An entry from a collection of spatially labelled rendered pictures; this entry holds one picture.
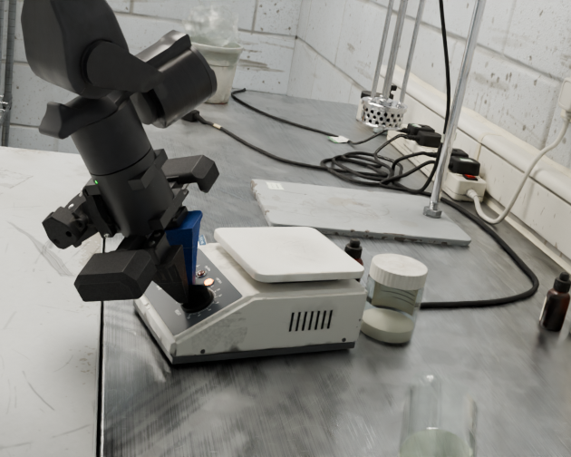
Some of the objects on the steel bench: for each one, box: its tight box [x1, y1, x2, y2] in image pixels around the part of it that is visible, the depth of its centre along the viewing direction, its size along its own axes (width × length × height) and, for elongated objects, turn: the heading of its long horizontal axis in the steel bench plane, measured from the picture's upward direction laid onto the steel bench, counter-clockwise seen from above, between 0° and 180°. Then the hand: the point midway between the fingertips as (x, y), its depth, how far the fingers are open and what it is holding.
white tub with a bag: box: [179, 0, 244, 104], centre depth 188 cm, size 14×14×21 cm
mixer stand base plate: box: [251, 180, 471, 246], centre depth 129 cm, size 30×20×1 cm, turn 76°
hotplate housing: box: [133, 243, 368, 365], centre depth 87 cm, size 22×13×8 cm, turn 92°
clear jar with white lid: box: [360, 254, 428, 345], centre depth 91 cm, size 6×6×8 cm
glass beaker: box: [397, 371, 479, 457], centre depth 68 cm, size 6×8×7 cm
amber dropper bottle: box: [344, 238, 363, 283], centre depth 99 cm, size 3×3×7 cm
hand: (172, 268), depth 79 cm, fingers closed, pressing on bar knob
